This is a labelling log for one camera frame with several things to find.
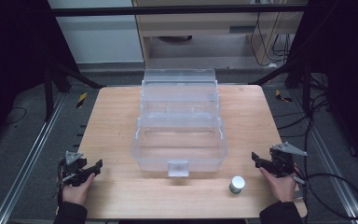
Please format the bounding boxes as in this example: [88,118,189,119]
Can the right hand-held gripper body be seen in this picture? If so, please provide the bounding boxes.
[268,141,309,178]

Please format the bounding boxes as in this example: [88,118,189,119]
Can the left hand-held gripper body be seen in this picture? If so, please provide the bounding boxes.
[61,150,89,188]

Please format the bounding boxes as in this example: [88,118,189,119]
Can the small green jar white lid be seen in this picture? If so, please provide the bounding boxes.
[228,175,247,195]

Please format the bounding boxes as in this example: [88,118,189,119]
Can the clear plastic storage box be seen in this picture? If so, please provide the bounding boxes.
[130,67,229,178]

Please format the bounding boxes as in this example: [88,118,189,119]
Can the person's left hand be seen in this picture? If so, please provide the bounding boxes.
[61,172,97,207]

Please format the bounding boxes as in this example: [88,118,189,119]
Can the person's right hand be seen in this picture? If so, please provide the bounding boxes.
[258,166,297,203]

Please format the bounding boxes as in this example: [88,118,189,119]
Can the yellow black tape marker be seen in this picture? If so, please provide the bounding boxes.
[274,89,294,104]
[76,91,89,109]

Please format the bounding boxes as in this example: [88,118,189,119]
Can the black metal stand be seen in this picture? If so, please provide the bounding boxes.
[42,57,107,123]
[247,59,312,115]

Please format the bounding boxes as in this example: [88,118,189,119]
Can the black curtain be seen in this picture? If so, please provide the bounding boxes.
[0,0,81,157]
[283,0,358,175]

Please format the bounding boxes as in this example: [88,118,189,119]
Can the white cabinet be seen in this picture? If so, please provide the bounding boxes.
[47,0,145,65]

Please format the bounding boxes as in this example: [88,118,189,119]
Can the light wooden desk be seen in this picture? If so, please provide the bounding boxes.
[131,0,308,68]

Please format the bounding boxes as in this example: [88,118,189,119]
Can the black horizontal bar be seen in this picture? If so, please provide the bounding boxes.
[47,4,310,18]

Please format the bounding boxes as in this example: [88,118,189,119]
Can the aluminium floor rail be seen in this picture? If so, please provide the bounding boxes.
[0,92,67,224]
[290,88,358,224]

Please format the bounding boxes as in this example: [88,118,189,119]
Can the black floor cables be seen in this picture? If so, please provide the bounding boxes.
[272,73,332,139]

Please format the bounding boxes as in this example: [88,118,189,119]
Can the black floor cable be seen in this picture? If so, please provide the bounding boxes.
[0,105,28,129]

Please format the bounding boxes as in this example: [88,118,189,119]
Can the black hanging cables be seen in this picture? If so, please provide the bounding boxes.
[249,11,294,68]

